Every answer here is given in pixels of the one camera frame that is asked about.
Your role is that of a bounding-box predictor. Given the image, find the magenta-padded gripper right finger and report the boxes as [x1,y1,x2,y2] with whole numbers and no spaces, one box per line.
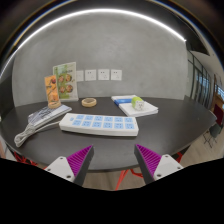
[134,144,184,185]

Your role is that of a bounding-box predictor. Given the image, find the blue and white booklet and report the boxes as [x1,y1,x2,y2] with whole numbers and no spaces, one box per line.
[111,94,138,107]

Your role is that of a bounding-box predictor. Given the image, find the black-framed glass partition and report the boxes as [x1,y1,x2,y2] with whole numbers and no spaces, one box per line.
[186,49,224,111]

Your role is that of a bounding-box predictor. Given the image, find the green and white charger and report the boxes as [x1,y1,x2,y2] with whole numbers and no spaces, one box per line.
[130,96,145,111]

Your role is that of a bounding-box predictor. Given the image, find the red metal table base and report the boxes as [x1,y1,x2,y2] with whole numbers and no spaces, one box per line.
[13,151,184,191]

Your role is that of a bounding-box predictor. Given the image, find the curved white light strip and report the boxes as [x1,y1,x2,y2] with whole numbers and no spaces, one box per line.
[0,8,188,78]

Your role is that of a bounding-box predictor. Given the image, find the green menu sign stand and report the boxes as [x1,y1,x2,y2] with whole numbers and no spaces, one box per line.
[52,61,80,102]

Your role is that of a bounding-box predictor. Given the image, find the wooden ring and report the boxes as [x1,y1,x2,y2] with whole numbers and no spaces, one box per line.
[81,97,98,108]

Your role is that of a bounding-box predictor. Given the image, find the white power strip, blue sockets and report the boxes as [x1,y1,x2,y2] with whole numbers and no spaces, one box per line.
[58,112,140,137]

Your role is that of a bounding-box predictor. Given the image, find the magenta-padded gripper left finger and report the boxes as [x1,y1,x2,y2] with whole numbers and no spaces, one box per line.
[44,144,95,187]

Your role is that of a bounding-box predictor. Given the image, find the white wall socket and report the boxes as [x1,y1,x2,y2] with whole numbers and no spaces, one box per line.
[84,69,97,82]
[97,68,111,81]
[110,68,123,81]
[76,70,85,83]

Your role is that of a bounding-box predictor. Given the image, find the white power strip cable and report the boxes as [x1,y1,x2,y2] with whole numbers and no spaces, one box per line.
[13,120,62,148]

